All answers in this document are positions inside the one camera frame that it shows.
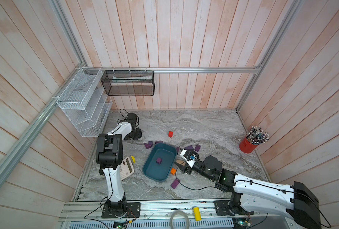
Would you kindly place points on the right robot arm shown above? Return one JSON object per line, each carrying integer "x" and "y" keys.
{"x": 250, "y": 195}

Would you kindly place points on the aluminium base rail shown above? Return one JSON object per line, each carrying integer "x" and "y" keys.
{"x": 158, "y": 214}

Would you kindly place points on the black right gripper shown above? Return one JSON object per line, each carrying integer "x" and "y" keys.
{"x": 184, "y": 170}

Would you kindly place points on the red pen holder cup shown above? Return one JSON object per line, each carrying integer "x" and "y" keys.
{"x": 255, "y": 137}

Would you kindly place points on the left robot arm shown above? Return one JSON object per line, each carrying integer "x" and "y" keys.
{"x": 109, "y": 156}

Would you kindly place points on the purple cube brick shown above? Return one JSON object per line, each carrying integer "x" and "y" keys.
{"x": 189, "y": 148}

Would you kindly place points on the white wire mesh shelf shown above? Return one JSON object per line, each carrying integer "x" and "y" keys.
{"x": 85, "y": 103}

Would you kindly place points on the large purple rectangular brick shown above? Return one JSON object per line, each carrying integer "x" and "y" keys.
{"x": 175, "y": 183}

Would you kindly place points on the white desk calculator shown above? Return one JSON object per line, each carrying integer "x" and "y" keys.
{"x": 126, "y": 168}

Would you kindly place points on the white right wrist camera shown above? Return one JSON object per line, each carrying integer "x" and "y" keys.
{"x": 190, "y": 156}

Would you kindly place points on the orange cube brick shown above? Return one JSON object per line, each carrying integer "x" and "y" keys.
{"x": 173, "y": 171}

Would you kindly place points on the yellow cylinder roll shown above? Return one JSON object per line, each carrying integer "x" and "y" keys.
{"x": 197, "y": 214}

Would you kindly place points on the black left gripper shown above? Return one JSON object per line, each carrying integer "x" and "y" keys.
{"x": 138, "y": 135}

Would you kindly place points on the teal plastic storage bin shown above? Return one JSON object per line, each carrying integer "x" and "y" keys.
{"x": 154, "y": 171}

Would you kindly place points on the black wire mesh basket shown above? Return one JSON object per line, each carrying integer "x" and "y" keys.
{"x": 128, "y": 82}

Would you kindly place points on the purple square brick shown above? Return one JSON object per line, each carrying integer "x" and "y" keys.
{"x": 197, "y": 148}

